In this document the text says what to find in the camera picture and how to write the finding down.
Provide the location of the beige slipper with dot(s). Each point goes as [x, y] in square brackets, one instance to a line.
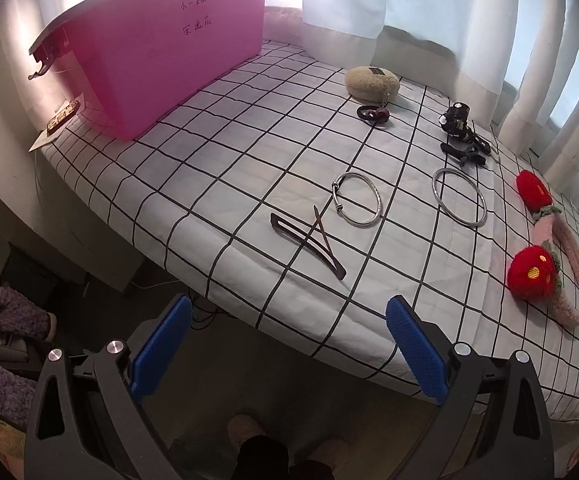
[247, 427]

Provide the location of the black digital wristwatch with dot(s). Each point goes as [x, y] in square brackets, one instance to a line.
[457, 112]

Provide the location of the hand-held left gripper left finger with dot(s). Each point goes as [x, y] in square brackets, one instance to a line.
[162, 345]

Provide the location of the beige fluffy round pouch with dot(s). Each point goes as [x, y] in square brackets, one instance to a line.
[372, 84]

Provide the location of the white paper sheet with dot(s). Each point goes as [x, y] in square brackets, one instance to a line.
[39, 141]

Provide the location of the person's black pants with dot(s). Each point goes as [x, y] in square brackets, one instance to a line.
[264, 460]

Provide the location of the pink plastic storage bin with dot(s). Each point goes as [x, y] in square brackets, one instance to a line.
[169, 45]

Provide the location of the plain silver bangle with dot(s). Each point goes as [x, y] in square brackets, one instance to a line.
[437, 192]

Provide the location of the white black checkered bed sheet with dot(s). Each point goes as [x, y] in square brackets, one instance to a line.
[219, 170]

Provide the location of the pink strawberry plush headband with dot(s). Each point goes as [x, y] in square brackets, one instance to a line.
[529, 272]

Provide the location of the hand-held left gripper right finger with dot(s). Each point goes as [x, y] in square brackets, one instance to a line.
[414, 350]

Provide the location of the thin brown hairpin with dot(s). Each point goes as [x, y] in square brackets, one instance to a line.
[322, 227]

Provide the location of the white curtain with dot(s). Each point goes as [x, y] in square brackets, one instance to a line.
[369, 0]

